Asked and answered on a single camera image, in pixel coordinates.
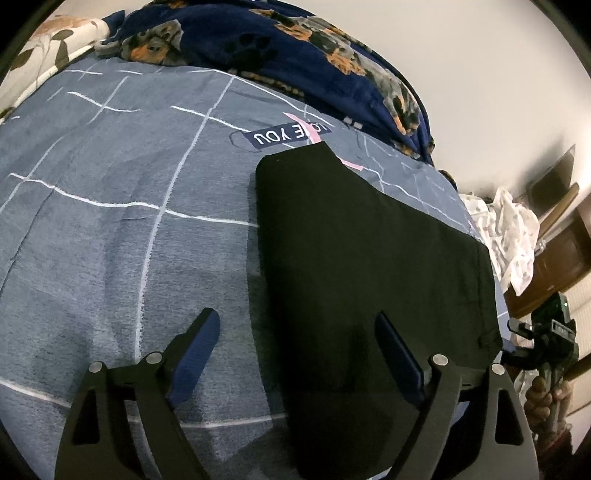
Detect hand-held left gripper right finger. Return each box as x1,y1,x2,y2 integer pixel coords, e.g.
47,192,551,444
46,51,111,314
375,312,540,480

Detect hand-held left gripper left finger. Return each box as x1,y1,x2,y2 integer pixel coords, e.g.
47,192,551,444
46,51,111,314
54,308,221,480

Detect black pants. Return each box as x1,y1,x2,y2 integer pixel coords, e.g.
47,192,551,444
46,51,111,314
255,141,504,480

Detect person's right forearm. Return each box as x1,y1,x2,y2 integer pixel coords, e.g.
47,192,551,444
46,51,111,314
536,428,574,480

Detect person's right hand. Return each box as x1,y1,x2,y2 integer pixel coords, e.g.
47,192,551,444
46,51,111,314
524,375,574,435

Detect brown wooden furniture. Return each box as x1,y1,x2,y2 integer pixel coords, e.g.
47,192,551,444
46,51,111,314
503,185,591,416

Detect white crumpled cloth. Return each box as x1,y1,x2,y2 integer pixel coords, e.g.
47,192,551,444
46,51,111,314
462,188,541,296

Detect dark flat board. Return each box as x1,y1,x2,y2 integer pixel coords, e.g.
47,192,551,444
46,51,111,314
526,145,578,217

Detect blue grid-pattern bedsheet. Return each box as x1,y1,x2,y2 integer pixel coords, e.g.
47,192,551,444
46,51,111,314
0,60,504,480

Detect navy dog-print blanket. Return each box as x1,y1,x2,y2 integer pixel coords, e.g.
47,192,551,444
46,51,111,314
97,0,437,167

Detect white floral pillow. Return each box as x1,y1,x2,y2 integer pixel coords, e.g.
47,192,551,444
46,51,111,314
0,14,112,123

